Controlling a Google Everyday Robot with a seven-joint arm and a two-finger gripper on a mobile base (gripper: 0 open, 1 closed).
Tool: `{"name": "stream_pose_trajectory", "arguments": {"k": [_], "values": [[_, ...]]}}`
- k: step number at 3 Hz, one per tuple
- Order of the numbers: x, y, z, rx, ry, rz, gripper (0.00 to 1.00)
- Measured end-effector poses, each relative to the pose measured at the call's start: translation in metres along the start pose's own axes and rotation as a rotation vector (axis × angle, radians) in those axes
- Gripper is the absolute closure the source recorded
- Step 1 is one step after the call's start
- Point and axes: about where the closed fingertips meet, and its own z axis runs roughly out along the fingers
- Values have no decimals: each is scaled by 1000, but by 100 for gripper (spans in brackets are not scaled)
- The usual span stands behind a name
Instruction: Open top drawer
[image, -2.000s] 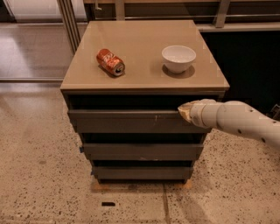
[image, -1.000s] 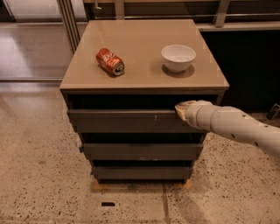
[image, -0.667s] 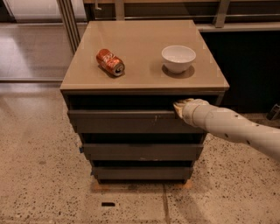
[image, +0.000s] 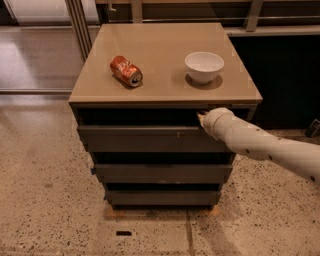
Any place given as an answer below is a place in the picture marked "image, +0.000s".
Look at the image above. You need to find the blue tape piece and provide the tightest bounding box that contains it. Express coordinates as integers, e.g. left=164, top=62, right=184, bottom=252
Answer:
left=90, top=167, right=96, bottom=175

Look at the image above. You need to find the grey drawer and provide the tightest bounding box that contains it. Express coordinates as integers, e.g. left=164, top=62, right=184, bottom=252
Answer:
left=94, top=164, right=232, bottom=184
left=78, top=125, right=229, bottom=153
left=105, top=191, right=221, bottom=206

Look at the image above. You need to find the grey window ledge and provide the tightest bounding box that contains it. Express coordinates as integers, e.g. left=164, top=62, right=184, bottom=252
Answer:
left=225, top=25, right=320, bottom=37

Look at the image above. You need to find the black floor marker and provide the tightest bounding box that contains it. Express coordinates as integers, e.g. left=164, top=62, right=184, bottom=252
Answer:
left=116, top=231, right=132, bottom=236

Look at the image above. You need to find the metal railing frame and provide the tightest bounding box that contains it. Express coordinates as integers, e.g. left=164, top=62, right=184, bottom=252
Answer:
left=65, top=0, right=320, bottom=63

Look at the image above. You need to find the grey bottom drawer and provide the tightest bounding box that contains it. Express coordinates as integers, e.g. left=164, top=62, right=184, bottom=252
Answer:
left=105, top=191, right=221, bottom=206

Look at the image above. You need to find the grey middle drawer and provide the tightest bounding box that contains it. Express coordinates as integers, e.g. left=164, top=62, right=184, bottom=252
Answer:
left=94, top=164, right=232, bottom=184

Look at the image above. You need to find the orange soda can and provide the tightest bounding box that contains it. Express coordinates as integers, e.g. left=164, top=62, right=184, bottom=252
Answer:
left=110, top=56, right=143, bottom=87

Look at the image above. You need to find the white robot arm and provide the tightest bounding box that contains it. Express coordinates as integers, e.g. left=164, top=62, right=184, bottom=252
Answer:
left=197, top=108, right=320, bottom=185

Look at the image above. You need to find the grey top drawer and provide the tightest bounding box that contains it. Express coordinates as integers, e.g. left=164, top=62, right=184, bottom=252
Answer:
left=78, top=125, right=229, bottom=153

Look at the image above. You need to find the grey drawer cabinet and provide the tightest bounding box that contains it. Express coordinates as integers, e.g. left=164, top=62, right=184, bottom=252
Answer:
left=69, top=23, right=262, bottom=194

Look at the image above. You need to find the white ceramic bowl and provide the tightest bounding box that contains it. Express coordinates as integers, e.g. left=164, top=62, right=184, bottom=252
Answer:
left=185, top=52, right=224, bottom=84

